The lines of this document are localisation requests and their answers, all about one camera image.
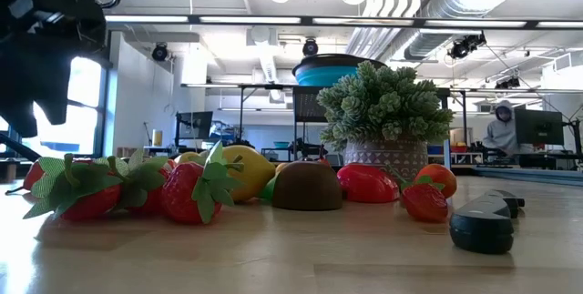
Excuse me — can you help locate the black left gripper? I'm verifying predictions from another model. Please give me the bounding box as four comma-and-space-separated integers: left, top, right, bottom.
0, 0, 108, 138

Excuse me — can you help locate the stemmed red orange fruit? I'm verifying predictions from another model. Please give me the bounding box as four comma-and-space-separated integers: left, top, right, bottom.
4, 160, 46, 195

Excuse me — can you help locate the blue collapsible colander bowl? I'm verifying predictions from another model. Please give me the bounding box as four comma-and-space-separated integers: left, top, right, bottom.
291, 53, 388, 88

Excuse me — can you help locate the black kitchen knife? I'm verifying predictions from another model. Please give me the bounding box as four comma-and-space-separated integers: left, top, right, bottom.
449, 188, 527, 255

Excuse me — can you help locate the large window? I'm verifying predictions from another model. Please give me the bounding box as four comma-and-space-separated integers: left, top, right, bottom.
0, 55, 110, 158

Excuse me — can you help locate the black track light cluster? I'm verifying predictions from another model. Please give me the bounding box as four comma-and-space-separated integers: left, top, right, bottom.
495, 76, 522, 90
446, 32, 487, 61

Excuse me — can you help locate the black overhead light bar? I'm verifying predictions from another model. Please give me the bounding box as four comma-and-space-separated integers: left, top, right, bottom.
104, 13, 583, 30

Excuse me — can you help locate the potted artificial succulent plant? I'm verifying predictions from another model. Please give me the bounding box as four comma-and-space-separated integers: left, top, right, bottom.
316, 60, 455, 181

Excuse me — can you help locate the black computer monitor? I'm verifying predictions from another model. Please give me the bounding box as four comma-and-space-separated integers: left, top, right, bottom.
514, 108, 566, 147
175, 110, 214, 141

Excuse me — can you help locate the person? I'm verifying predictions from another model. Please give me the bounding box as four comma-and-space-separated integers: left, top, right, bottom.
481, 99, 520, 157

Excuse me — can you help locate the red bell pepper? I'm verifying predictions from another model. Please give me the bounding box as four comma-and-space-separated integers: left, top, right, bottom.
336, 162, 401, 204

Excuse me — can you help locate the green plastic apple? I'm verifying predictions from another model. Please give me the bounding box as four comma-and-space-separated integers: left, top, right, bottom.
259, 174, 278, 202

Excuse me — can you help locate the brown kiwi half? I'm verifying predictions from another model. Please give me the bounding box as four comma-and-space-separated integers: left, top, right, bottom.
271, 160, 344, 212

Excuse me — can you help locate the black background rig frame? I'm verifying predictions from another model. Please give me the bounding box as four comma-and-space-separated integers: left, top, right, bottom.
179, 83, 295, 149

